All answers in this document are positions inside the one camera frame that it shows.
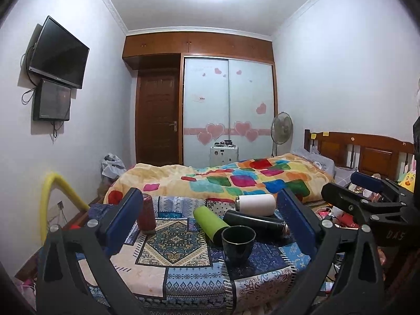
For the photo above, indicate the grey patterned pillow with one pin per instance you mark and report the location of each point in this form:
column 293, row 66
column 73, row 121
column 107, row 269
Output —
column 344, row 175

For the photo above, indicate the green bottle cup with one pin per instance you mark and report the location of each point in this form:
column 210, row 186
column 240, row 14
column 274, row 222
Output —
column 210, row 223

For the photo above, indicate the black ceramic cup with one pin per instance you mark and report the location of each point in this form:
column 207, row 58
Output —
column 238, row 246

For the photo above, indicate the wooden wardrobe with sliding doors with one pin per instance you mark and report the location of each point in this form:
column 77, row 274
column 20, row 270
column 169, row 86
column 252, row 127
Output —
column 226, row 98

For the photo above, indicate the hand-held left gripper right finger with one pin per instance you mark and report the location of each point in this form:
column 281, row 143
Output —
column 297, row 225

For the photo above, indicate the black bottle cup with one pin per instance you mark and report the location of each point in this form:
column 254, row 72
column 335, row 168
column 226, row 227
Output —
column 252, row 220

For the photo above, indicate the yellow foam tube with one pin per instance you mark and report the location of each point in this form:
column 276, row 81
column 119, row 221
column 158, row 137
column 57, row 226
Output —
column 67, row 187

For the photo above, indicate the standing electric fan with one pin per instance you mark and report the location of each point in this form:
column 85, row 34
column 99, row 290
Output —
column 281, row 126

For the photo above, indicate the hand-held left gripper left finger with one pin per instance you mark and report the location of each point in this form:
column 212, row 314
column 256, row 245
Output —
column 124, row 223

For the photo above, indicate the colourful patchwork blanket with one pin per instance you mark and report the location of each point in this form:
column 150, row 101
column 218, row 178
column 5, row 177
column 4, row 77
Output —
column 210, row 178

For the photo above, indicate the blue patterned cloth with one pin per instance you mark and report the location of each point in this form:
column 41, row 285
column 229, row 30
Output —
column 177, row 259

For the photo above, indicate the brown wooden door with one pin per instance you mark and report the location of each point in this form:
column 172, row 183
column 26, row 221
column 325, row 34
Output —
column 157, row 118

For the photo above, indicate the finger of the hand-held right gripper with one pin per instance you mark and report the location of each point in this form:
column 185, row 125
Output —
column 347, row 200
column 364, row 179

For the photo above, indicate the small black wall monitor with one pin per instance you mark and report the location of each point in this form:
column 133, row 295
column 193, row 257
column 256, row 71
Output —
column 52, row 100

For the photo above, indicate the wall socket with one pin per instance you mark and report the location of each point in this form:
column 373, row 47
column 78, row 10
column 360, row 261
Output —
column 60, row 205

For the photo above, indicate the wall-mounted black television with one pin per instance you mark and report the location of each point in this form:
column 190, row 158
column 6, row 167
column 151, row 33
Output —
column 59, row 54

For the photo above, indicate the red bottle cup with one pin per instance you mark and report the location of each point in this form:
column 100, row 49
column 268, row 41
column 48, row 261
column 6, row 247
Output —
column 147, row 215

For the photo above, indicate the white bottle cup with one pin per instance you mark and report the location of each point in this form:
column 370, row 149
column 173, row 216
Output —
column 257, row 204

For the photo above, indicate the pile of grey clothes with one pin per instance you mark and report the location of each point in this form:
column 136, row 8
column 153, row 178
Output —
column 112, row 167

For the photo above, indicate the wooden bed headboard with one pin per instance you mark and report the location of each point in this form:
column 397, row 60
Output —
column 374, row 151

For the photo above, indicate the yellow plush toy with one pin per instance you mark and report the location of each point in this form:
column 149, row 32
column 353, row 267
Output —
column 407, row 178

